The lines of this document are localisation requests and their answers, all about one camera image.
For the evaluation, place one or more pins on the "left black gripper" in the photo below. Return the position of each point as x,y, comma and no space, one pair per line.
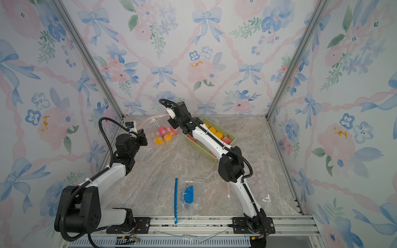
142,137

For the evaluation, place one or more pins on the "blue zipper clear bag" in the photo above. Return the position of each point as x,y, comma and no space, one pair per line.
188,198

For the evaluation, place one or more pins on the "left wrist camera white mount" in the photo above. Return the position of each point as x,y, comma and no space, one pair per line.
130,125

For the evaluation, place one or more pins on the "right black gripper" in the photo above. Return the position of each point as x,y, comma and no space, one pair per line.
172,121

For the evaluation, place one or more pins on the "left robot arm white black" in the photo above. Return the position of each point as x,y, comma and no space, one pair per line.
79,212

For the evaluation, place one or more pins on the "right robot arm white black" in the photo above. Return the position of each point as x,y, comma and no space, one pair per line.
233,167

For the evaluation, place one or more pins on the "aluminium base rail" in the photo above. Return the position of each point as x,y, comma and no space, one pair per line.
206,232

